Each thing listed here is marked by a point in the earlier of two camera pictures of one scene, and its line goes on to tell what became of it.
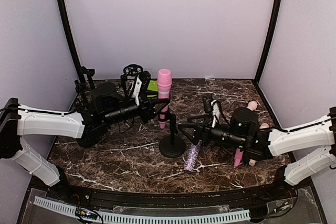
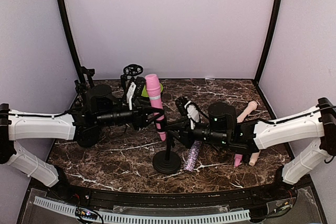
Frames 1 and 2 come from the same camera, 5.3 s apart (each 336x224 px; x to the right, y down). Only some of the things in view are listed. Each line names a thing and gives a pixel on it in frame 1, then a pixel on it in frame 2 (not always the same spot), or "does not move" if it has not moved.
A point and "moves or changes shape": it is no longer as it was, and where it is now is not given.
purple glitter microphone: (191, 158) does not move
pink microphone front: (164, 82) -> (154, 89)
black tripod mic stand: (130, 70) moves or changes shape
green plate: (153, 85) -> (145, 93)
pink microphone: (238, 157) does not move
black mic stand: (171, 146) -> (167, 161)
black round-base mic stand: (90, 72) does not move
